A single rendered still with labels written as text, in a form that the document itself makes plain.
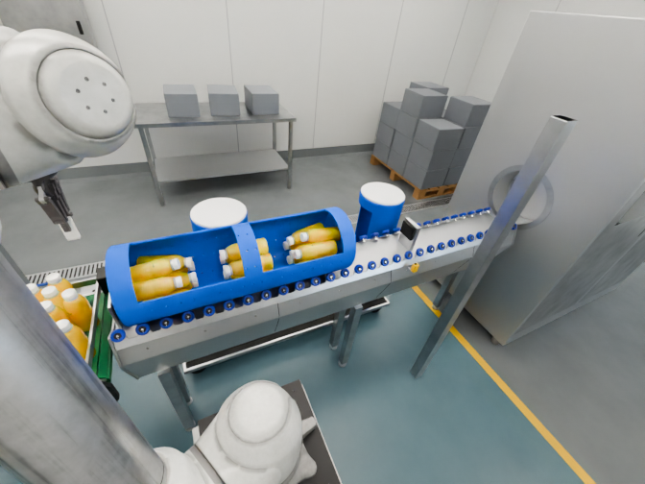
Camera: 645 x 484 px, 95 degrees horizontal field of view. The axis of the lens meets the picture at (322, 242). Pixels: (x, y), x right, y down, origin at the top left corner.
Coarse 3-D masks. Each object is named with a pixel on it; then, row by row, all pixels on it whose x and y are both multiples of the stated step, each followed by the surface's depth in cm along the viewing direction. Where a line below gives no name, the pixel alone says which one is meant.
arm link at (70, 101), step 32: (0, 32) 23; (32, 32) 23; (0, 64) 21; (32, 64) 22; (64, 64) 23; (96, 64) 24; (0, 96) 22; (32, 96) 22; (64, 96) 23; (96, 96) 25; (128, 96) 27; (0, 128) 23; (32, 128) 23; (64, 128) 24; (96, 128) 25; (128, 128) 28; (0, 160) 24; (32, 160) 25; (64, 160) 27
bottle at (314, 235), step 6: (318, 228) 129; (324, 228) 130; (330, 228) 131; (336, 228) 132; (312, 234) 126; (318, 234) 126; (324, 234) 128; (330, 234) 129; (336, 234) 131; (312, 240) 126; (318, 240) 127; (324, 240) 129; (336, 240) 133
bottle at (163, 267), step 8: (144, 264) 103; (152, 264) 103; (160, 264) 103; (168, 264) 104; (136, 272) 101; (144, 272) 101; (152, 272) 102; (160, 272) 103; (168, 272) 105; (136, 280) 102
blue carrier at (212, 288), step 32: (256, 224) 125; (288, 224) 135; (128, 256) 94; (256, 256) 107; (352, 256) 125; (128, 288) 91; (192, 288) 121; (224, 288) 105; (256, 288) 113; (128, 320) 95
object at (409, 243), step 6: (408, 222) 155; (414, 222) 154; (402, 228) 158; (408, 228) 153; (414, 228) 151; (420, 228) 151; (402, 234) 161; (408, 234) 155; (414, 234) 153; (402, 240) 162; (408, 240) 158; (414, 240) 155; (408, 246) 159
